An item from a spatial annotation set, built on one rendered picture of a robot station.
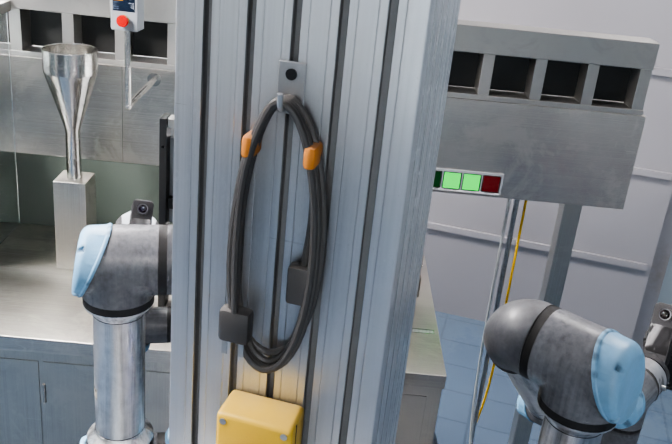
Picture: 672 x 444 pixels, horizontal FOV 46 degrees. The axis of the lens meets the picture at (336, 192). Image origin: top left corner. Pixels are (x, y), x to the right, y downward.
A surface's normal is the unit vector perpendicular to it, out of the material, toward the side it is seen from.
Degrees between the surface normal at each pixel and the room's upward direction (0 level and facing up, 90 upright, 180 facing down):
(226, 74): 90
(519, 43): 90
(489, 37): 90
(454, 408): 0
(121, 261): 65
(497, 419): 0
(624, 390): 82
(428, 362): 0
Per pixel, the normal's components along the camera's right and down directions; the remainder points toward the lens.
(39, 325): 0.09, -0.92
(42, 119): -0.02, 0.37
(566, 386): -0.66, 0.23
